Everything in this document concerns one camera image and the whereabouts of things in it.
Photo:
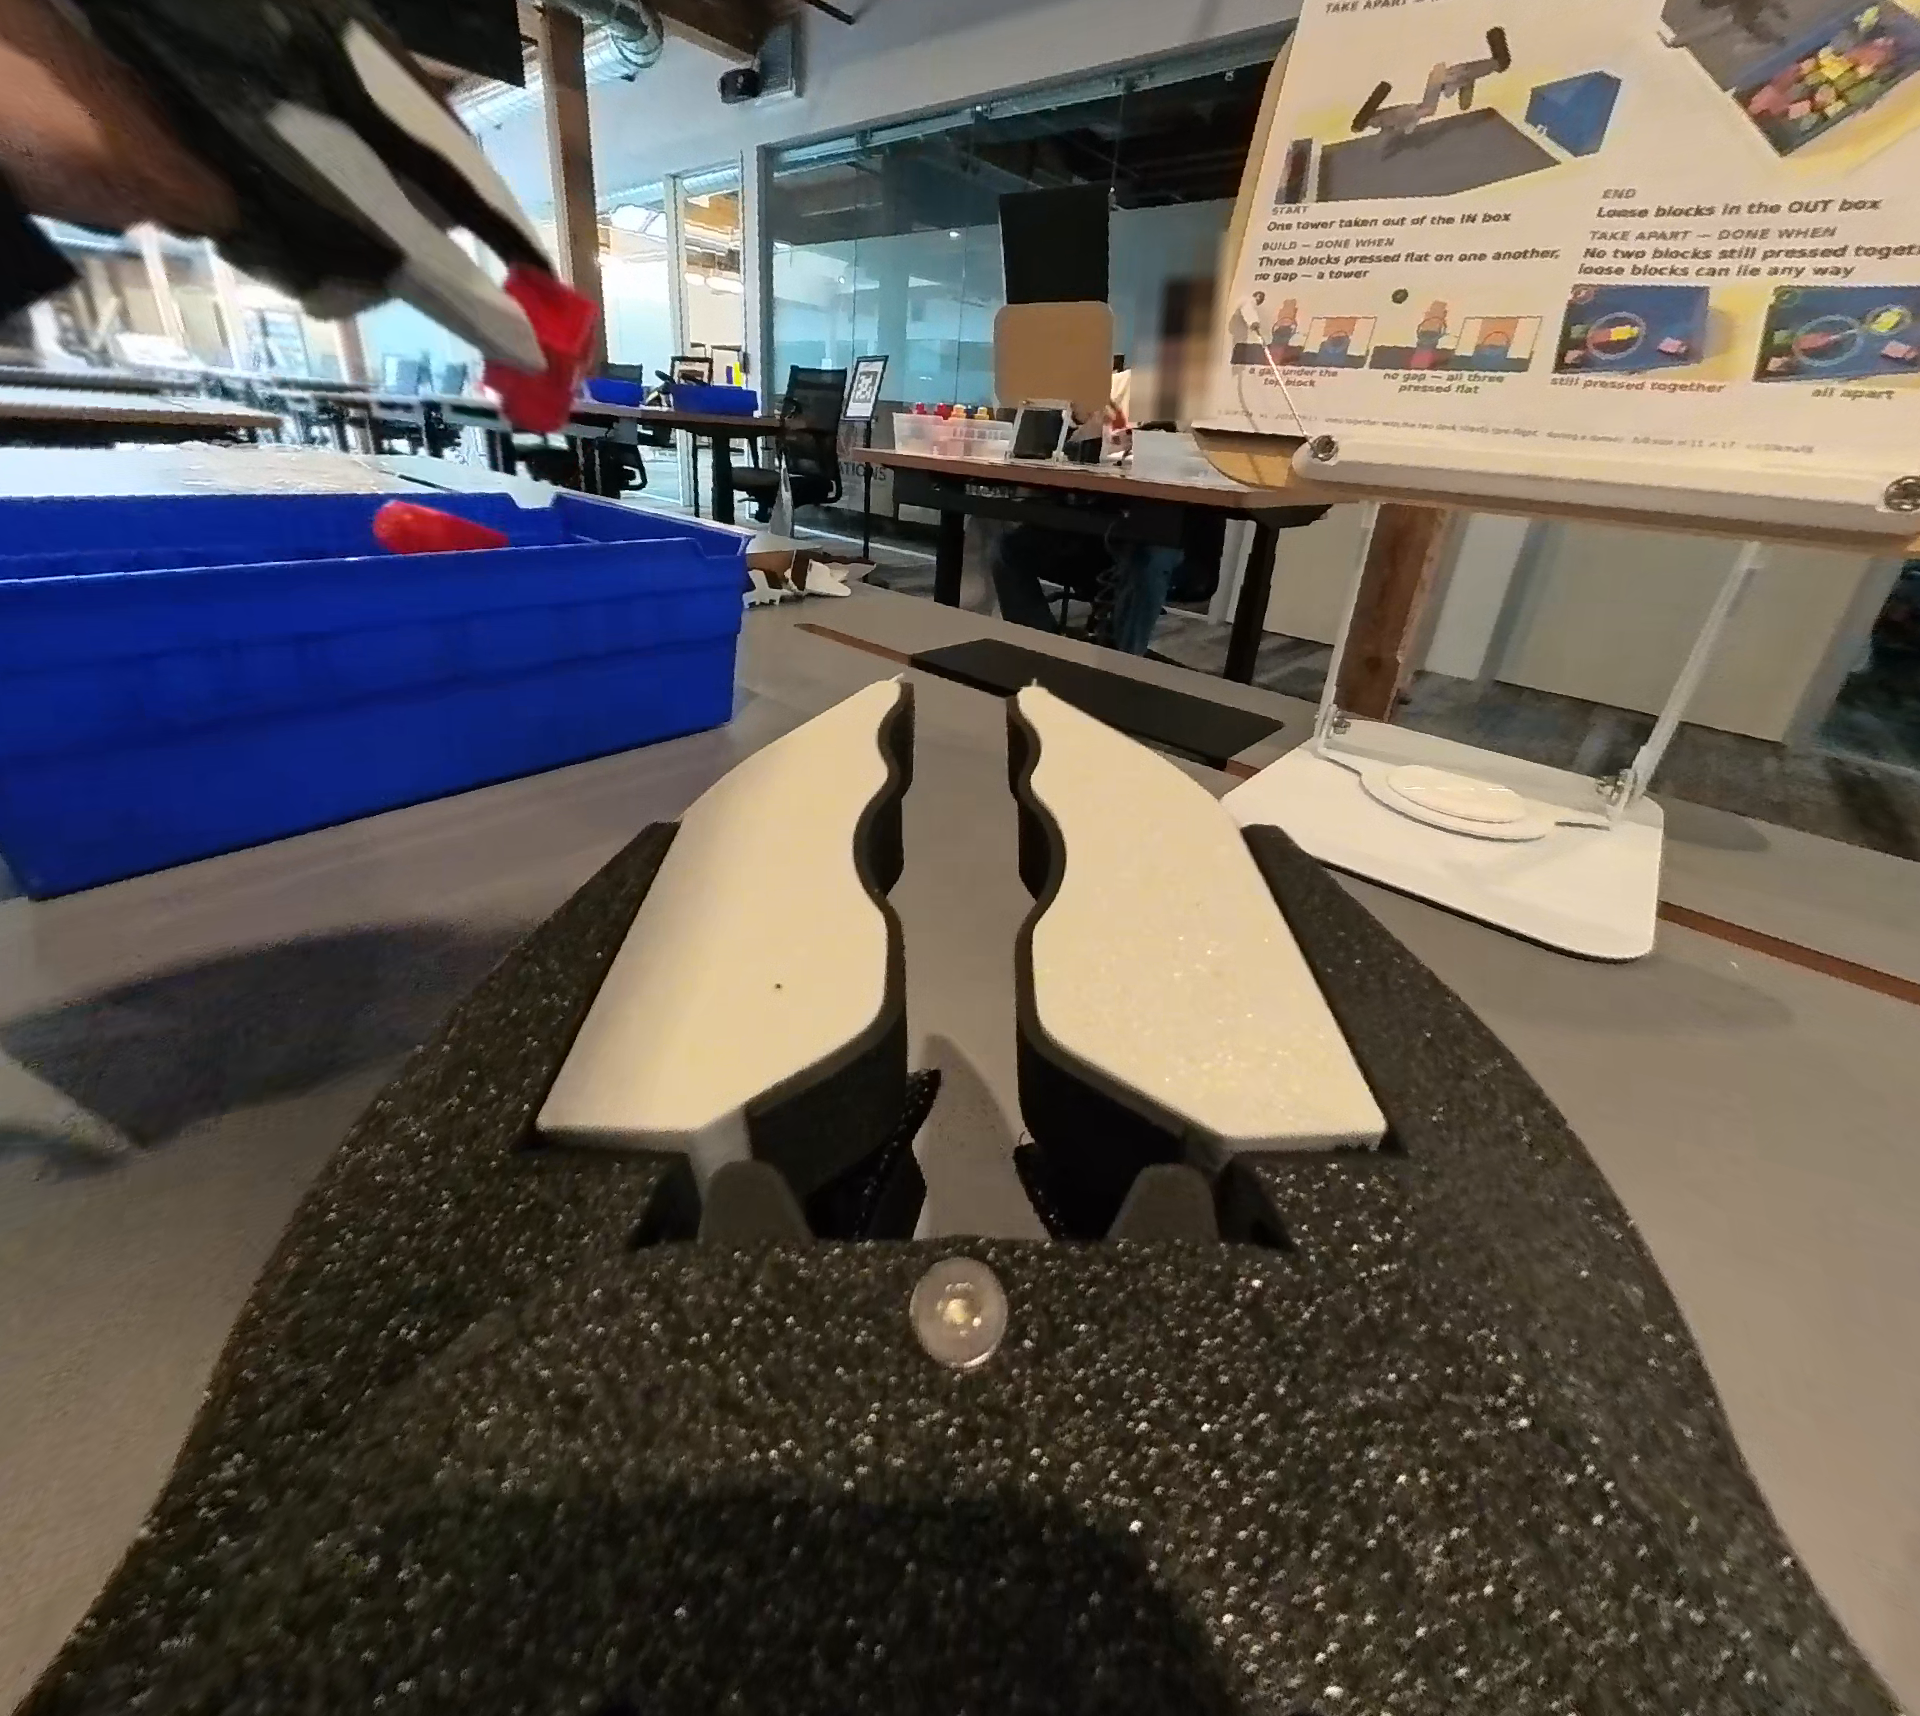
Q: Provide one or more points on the clear box of colour bottles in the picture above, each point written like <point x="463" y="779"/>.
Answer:
<point x="952" y="438"/>

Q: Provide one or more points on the instruction poster board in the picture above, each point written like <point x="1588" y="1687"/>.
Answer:
<point x="1574" y="96"/>

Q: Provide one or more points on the black office chair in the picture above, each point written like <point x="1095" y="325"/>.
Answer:
<point x="812" y="427"/>

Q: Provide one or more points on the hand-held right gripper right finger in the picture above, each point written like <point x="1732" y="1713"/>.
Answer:
<point x="1185" y="967"/>

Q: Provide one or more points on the red mega block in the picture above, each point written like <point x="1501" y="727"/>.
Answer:
<point x="542" y="344"/>
<point x="434" y="528"/>

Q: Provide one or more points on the person's left hand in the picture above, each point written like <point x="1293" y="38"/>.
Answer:
<point x="104" y="111"/>

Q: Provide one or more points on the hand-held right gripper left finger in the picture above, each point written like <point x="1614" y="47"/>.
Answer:
<point x="734" y="936"/>

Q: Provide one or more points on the blue plastic bin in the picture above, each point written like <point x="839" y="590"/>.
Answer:
<point x="374" y="696"/>

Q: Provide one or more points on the dark background table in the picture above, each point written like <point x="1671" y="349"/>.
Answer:
<point x="705" y="423"/>

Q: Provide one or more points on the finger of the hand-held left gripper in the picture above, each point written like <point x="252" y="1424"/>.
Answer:
<point x="413" y="119"/>
<point x="450" y="277"/>

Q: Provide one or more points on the black and white cloth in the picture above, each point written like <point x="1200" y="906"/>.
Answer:
<point x="802" y="573"/>

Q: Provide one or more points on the wooden work table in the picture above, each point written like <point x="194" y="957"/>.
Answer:
<point x="1051" y="478"/>

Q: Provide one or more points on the black table mat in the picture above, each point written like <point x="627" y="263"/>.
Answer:
<point x="1111" y="696"/>

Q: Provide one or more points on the framed code sign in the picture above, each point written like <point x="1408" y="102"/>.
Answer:
<point x="867" y="387"/>

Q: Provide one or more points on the wooden pillar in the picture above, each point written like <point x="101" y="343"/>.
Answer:
<point x="1388" y="606"/>

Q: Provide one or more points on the black panel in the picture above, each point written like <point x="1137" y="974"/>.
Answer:
<point x="1058" y="247"/>

